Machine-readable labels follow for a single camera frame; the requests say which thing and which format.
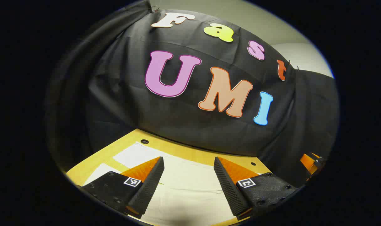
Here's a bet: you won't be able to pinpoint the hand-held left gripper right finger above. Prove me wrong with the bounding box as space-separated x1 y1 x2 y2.
213 156 299 221

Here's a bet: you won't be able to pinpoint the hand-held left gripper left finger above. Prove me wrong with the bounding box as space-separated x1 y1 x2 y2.
79 156 165 219

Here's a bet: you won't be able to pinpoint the white jeans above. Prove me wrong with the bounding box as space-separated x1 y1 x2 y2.
83 142 262 226

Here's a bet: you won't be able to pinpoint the black backdrop cloth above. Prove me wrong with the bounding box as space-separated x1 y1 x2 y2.
45 0 340 189

